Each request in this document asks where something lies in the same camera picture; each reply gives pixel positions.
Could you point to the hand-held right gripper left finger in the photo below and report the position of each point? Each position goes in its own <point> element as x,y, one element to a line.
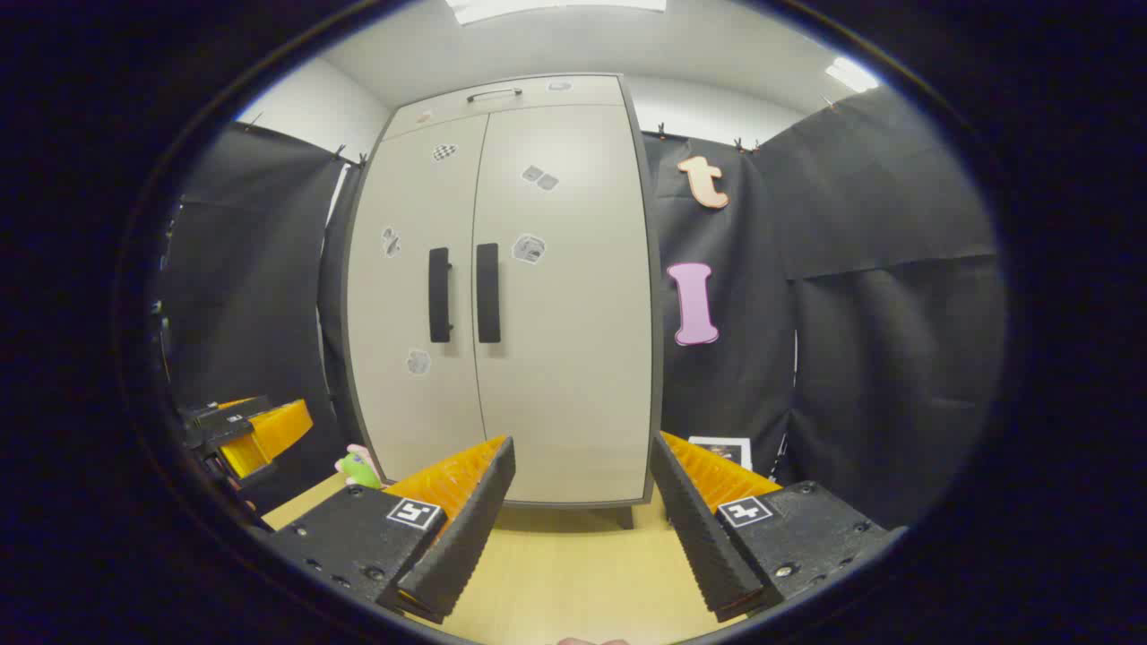
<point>470,528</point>

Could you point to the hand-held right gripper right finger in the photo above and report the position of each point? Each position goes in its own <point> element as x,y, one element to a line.
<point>703,537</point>

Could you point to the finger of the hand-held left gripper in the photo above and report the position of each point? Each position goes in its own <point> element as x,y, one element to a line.
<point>228,421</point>

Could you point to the beige double-door shoe cabinet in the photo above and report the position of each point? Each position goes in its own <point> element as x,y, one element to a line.
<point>657,358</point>

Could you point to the beige cabinet door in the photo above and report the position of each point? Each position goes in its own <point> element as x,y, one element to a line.
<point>582,358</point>
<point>403,296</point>

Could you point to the beige cabinet drawer front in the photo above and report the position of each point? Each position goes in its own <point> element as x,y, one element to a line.
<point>556,112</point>

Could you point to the green pink plush toy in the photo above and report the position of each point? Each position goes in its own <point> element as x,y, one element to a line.
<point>358,468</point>

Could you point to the black backdrop cloth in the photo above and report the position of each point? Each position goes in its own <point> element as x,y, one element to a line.
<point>251,269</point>
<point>851,358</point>

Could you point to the small ceiling light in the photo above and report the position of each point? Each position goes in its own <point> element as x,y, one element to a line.
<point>851,74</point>

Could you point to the long ceiling light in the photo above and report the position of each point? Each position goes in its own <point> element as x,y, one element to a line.
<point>556,7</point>

